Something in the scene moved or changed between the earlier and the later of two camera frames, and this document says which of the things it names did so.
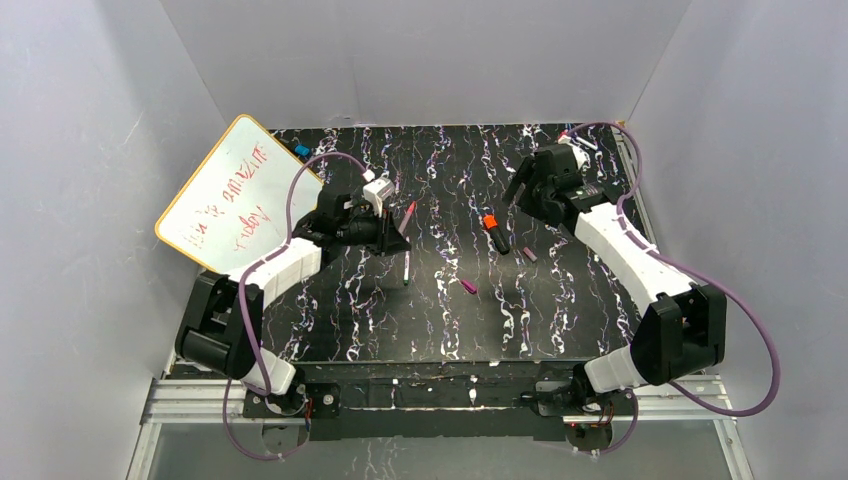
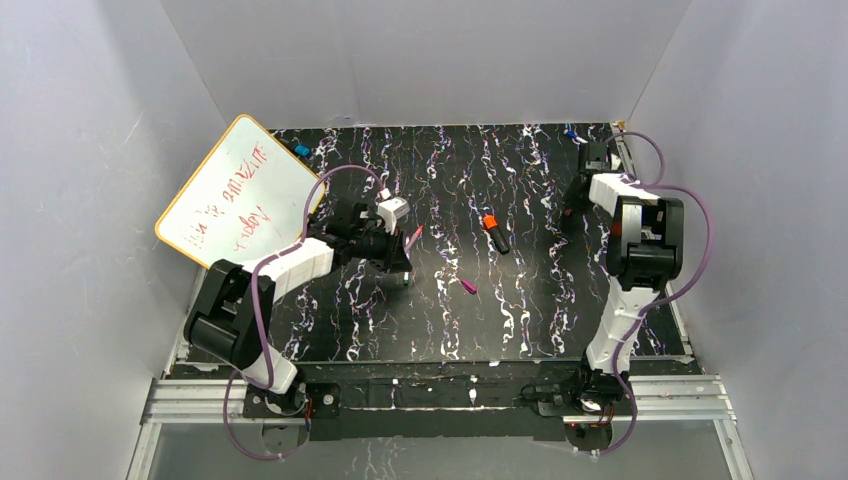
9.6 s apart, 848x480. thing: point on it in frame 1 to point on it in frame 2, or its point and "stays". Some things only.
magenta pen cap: x=468 y=286 stays
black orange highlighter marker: x=490 y=223 stays
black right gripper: x=532 y=182 to x=577 y=183
